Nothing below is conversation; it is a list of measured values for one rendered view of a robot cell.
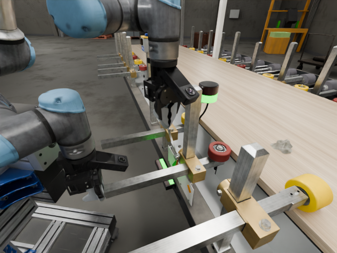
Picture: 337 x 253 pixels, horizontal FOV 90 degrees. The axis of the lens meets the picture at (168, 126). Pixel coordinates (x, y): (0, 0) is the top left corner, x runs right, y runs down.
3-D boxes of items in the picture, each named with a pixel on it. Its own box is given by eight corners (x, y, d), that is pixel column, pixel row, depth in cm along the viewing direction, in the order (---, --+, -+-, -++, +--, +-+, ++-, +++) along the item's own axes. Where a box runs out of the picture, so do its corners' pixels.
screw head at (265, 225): (264, 233, 32) (266, 230, 31) (256, 222, 33) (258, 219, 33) (273, 229, 32) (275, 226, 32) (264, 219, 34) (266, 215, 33)
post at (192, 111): (183, 194, 74) (191, 88, 47) (180, 187, 76) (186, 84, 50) (190, 192, 74) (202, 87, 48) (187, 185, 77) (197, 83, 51)
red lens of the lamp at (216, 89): (204, 96, 48) (205, 89, 47) (194, 89, 53) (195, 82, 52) (221, 93, 50) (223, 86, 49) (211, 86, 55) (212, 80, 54)
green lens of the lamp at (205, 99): (203, 104, 50) (204, 97, 48) (193, 96, 54) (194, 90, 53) (220, 101, 51) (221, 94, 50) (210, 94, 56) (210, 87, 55)
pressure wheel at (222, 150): (211, 179, 63) (216, 156, 57) (201, 164, 70) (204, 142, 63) (229, 173, 66) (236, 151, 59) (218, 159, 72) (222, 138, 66)
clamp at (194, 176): (192, 183, 59) (193, 174, 56) (177, 158, 69) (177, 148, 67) (206, 179, 60) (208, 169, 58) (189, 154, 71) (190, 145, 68)
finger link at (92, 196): (87, 204, 53) (78, 184, 48) (106, 198, 55) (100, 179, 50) (86, 213, 51) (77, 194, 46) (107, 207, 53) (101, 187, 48)
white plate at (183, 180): (190, 206, 64) (192, 190, 59) (167, 160, 85) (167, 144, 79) (191, 206, 65) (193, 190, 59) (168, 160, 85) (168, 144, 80)
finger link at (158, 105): (166, 114, 52) (166, 88, 48) (169, 117, 51) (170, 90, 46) (154, 120, 50) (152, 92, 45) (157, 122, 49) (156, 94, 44)
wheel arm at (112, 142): (103, 151, 73) (100, 143, 71) (102, 146, 76) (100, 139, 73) (193, 131, 85) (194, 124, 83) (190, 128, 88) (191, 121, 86)
